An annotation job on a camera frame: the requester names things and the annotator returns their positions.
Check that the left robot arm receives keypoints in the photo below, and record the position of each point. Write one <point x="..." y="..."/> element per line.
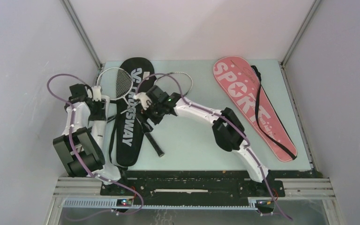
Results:
<point x="80" y="146"/>

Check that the aluminium frame post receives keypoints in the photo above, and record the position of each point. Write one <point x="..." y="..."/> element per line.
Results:
<point x="75" y="20"/>
<point x="302" y="29"/>

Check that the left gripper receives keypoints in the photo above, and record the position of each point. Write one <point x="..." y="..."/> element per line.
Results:
<point x="101" y="116"/>

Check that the black racket bag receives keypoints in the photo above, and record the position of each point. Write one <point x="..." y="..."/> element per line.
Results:
<point x="127" y="134"/>

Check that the pink sport racket bag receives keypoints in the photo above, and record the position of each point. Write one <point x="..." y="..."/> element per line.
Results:
<point x="242" y="83"/>

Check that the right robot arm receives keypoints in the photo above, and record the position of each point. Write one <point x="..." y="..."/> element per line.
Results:
<point x="227" y="129"/>

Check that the white shuttlecock tube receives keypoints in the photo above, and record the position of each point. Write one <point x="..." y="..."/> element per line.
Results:
<point x="97" y="131"/>

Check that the left aluminium frame post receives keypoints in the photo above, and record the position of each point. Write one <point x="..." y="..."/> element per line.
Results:
<point x="75" y="20"/>

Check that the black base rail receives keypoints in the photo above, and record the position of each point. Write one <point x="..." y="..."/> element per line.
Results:
<point x="193" y="190"/>

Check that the right aluminium frame post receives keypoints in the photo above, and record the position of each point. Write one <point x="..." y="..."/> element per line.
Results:
<point x="302" y="29"/>

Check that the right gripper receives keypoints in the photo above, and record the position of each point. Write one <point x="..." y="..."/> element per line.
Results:
<point x="148" y="114"/>

